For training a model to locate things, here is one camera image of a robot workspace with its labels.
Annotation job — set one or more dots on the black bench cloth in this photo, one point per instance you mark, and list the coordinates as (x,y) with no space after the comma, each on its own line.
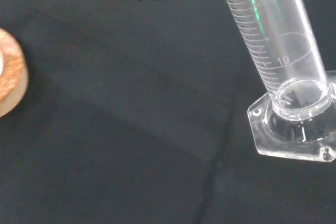
(131,116)

